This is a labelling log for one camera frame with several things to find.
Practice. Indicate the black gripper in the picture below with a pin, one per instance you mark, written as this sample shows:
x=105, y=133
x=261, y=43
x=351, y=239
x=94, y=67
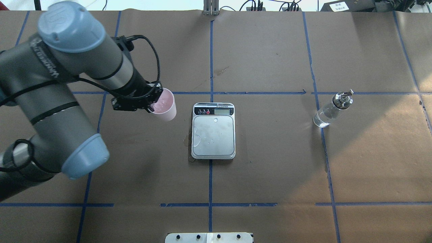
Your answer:
x=137, y=85

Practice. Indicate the pink plastic cup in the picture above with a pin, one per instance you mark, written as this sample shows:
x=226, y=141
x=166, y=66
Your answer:
x=165, y=108

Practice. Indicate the glass sauce dispenser bottle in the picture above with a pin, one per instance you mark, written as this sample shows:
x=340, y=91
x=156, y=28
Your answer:
x=328, y=113

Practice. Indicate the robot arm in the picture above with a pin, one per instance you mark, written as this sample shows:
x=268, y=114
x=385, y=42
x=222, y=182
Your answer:
x=70, y=45

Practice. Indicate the digital kitchen scale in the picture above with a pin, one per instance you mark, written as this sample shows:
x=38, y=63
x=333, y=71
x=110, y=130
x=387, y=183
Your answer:
x=213, y=131

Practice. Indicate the black device with label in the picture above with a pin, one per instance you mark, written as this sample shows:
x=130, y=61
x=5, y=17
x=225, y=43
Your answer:
x=349, y=6

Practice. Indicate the brown paper table cover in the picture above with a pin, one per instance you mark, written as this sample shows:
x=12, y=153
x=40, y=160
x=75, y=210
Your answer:
x=365, y=178

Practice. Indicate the aluminium frame post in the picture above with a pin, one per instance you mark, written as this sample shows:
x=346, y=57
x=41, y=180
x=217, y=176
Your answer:
x=211, y=8

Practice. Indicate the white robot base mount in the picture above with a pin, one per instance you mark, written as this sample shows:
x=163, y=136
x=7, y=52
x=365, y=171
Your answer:
x=209, y=237

